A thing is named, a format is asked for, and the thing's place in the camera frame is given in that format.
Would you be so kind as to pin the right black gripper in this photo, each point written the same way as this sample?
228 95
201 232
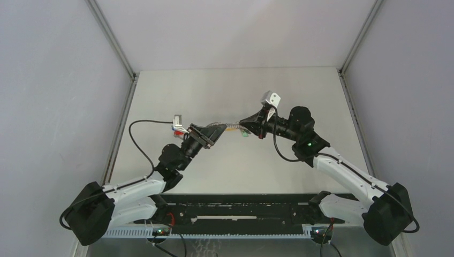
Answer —
254 122

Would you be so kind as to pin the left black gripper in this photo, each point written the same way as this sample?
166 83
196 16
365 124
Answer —
205 136

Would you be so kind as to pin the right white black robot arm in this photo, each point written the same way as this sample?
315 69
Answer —
383 210

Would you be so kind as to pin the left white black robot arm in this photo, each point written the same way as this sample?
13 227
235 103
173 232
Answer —
97 209

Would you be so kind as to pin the red capped key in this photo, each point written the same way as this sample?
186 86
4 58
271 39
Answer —
177 133

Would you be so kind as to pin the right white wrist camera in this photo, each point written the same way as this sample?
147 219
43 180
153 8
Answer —
270 100

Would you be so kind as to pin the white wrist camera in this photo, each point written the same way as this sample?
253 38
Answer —
270 100
177 124

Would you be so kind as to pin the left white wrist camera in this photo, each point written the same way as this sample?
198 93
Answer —
177 124

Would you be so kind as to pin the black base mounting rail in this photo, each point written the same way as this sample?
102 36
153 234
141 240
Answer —
238 212

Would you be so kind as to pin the right aluminium frame post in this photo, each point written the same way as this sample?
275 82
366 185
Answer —
350 78

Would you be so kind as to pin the aluminium frame post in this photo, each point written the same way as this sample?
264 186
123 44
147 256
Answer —
350 78
111 38

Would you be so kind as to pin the white slotted cable duct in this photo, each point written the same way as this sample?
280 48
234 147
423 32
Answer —
136 232

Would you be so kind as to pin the left aluminium frame post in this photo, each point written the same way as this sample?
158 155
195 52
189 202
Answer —
111 38

